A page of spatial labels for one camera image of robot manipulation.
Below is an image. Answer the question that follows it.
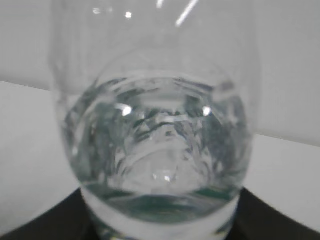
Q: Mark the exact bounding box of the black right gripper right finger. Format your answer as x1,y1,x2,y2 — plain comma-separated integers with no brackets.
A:
231,188,320,240

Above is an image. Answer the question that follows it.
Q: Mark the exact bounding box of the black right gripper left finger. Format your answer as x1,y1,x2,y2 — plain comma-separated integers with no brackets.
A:
1,190,99,240

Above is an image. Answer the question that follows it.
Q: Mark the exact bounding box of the clear water bottle green label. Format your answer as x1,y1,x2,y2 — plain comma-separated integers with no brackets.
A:
48,0,260,240

